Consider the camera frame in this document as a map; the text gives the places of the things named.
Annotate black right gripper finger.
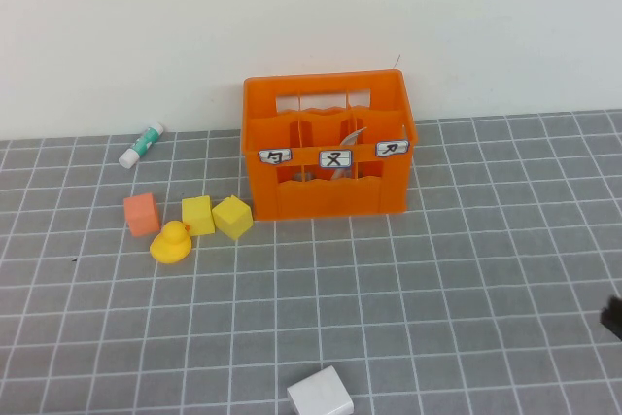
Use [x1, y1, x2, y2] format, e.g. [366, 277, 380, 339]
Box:
[599, 294, 622, 342]

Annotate grey plastic fork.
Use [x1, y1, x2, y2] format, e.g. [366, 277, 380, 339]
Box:
[329, 126, 368, 184]

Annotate orange plastic cutlery holder crate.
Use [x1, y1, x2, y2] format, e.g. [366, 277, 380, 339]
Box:
[242, 68, 420, 222]

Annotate grey grid-pattern table mat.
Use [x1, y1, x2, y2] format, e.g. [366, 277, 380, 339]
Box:
[0, 109, 622, 415]

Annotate paper label with knife character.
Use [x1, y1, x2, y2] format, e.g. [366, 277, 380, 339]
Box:
[375, 139, 411, 158]

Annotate white rectangular box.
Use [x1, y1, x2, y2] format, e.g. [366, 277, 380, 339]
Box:
[286, 364, 355, 415]

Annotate paper label with fork character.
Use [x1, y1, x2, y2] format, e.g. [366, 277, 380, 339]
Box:
[318, 148, 353, 169]

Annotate paper label with spoon character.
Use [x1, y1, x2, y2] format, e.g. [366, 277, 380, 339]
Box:
[258, 147, 294, 165]

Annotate yellow foam cube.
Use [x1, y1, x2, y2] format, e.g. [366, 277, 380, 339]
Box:
[211, 194, 255, 242]
[181, 194, 217, 237]

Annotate yellow rubber duck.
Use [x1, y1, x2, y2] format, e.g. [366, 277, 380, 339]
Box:
[149, 220, 192, 266]

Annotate orange foam cube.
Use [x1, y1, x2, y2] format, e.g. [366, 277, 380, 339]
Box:
[122, 191, 162, 237]

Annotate white and green glue stick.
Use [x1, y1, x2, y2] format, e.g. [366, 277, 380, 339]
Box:
[118, 122, 166, 169]

